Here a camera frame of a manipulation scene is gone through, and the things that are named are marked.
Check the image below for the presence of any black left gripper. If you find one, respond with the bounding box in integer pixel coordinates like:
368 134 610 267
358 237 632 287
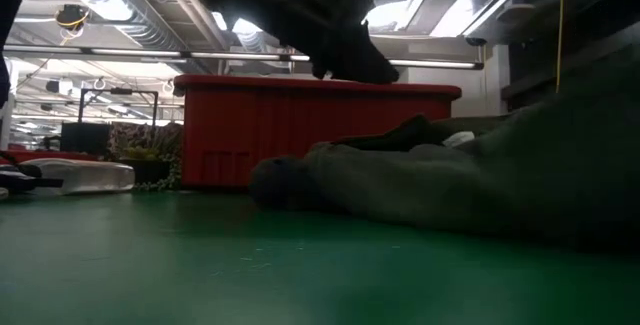
277 0 401 86

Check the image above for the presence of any dark green button shirt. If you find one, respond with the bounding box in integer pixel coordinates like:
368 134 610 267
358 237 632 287
304 59 640 256

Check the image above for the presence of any red plastic laundry bin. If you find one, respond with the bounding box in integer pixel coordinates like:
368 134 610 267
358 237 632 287
173 74 464 191

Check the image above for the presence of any flat silver ceiling panel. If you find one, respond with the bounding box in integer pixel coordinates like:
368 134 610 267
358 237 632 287
407 0 511 39

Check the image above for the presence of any long ceiling light strip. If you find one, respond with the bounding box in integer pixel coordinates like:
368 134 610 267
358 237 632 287
4 46 484 70

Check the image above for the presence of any small potted succulent plant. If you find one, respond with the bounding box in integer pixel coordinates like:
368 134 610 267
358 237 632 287
117 134 185 192

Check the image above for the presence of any black monitor box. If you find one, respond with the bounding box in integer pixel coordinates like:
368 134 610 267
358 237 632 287
59 122 114 157

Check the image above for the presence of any green table mat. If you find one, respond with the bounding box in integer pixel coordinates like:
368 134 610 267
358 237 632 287
0 188 640 325

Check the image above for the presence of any clear package with orange label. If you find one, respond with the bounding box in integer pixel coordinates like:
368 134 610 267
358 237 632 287
22 158 136 196

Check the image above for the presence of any red background table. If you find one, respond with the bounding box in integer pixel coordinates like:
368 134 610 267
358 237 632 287
0 149 109 164

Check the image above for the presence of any small black stand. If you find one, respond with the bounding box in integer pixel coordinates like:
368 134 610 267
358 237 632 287
0 150 65 195

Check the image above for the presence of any black gantry frame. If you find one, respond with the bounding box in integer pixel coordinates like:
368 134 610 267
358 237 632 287
77 87 160 126

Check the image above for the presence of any large silver ventilation duct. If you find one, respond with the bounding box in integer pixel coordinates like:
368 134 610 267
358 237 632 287
37 0 189 51

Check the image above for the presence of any yellow black cable reel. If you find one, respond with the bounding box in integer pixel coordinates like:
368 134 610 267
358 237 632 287
54 3 91 31

